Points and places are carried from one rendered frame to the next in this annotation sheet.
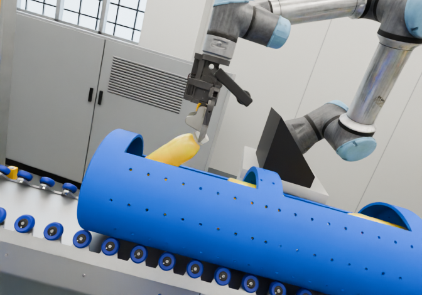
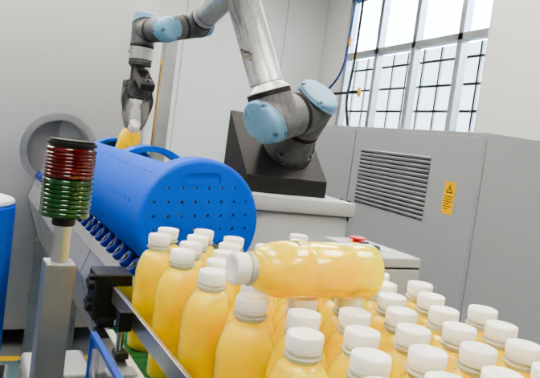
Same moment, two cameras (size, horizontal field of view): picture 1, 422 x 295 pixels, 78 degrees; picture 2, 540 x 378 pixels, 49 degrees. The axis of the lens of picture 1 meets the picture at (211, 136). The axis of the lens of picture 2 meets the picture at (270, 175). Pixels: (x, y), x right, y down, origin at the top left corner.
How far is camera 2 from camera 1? 1.87 m
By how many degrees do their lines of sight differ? 64
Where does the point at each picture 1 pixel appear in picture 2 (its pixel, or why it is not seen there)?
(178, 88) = (420, 178)
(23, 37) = not seen: hidden behind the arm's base
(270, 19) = (152, 21)
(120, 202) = not seen: hidden behind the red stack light
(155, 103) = (396, 207)
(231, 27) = (133, 37)
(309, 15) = (213, 4)
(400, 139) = not seen: outside the picture
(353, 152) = (251, 125)
